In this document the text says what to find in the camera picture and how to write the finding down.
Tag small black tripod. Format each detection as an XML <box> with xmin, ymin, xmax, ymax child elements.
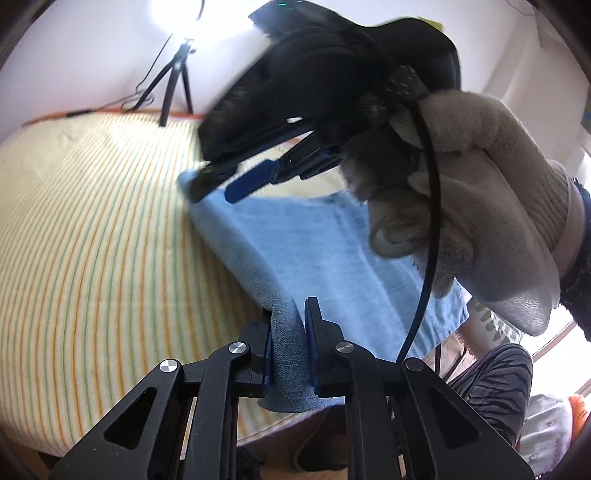
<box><xmin>136</xmin><ymin>37</ymin><xmax>197</xmax><ymax>128</ymax></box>

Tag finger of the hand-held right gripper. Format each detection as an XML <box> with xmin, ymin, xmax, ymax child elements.
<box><xmin>185</xmin><ymin>124</ymin><xmax>317</xmax><ymax>204</ymax></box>
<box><xmin>224</xmin><ymin>144</ymin><xmax>345</xmax><ymax>204</ymax></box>

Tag light blue denim pants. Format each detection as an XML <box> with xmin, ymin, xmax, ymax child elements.
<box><xmin>178</xmin><ymin>168</ymin><xmax>470</xmax><ymax>414</ymax></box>

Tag ring light on tripod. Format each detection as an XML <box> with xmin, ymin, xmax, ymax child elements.
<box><xmin>65</xmin><ymin>0</ymin><xmax>206</xmax><ymax>117</ymax></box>

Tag yellow striped blanket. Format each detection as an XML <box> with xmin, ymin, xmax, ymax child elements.
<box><xmin>0</xmin><ymin>113</ymin><xmax>366</xmax><ymax>456</ymax></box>

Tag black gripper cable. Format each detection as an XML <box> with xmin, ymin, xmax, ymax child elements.
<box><xmin>396</xmin><ymin>99</ymin><xmax>443</xmax><ymax>365</ymax></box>

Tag person's striped trouser leg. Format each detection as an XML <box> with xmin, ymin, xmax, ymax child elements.
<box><xmin>447</xmin><ymin>344</ymin><xmax>535</xmax><ymax>449</ymax></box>

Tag person's right hand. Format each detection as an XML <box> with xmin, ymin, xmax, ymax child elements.
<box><xmin>339</xmin><ymin>88</ymin><xmax>579</xmax><ymax>337</ymax></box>

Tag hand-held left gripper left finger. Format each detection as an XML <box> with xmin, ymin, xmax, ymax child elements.
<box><xmin>48</xmin><ymin>318</ymin><xmax>274</xmax><ymax>480</ymax></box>

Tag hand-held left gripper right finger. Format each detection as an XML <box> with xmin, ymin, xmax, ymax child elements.
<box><xmin>303</xmin><ymin>296</ymin><xmax>536</xmax><ymax>480</ymax></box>

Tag grey patterned cloth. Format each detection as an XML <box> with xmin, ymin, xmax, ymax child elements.
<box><xmin>521</xmin><ymin>394</ymin><xmax>583</xmax><ymax>468</ymax></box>

